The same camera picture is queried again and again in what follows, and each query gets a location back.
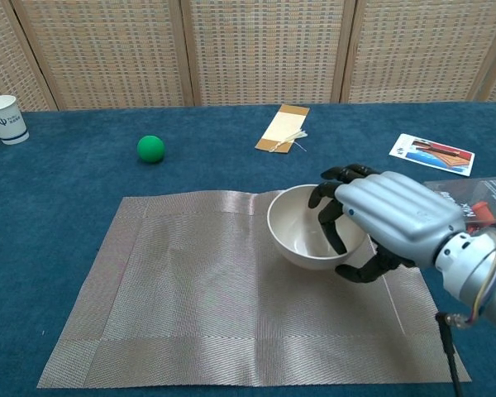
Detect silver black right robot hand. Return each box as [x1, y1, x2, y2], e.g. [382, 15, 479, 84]
[308, 163, 468, 285]

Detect beige round bowl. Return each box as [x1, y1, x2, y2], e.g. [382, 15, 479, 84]
[266, 184, 371, 270]

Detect brown woven placemat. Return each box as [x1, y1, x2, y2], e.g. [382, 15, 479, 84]
[36, 189, 473, 390]

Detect colourful printed card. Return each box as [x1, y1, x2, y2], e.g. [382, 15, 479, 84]
[389, 132, 475, 178]

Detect clear box with red items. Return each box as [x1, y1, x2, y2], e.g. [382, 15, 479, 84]
[422, 176, 496, 239]

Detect brown white paper sleeve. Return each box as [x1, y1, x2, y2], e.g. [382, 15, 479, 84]
[254, 103, 311, 155]

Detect green ball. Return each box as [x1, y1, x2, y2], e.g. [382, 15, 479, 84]
[136, 135, 166, 164]

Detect white paper cup blue logo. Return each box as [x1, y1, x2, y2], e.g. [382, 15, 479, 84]
[0, 94, 31, 146]

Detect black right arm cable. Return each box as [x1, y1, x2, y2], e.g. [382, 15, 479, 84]
[434, 312, 466, 397]

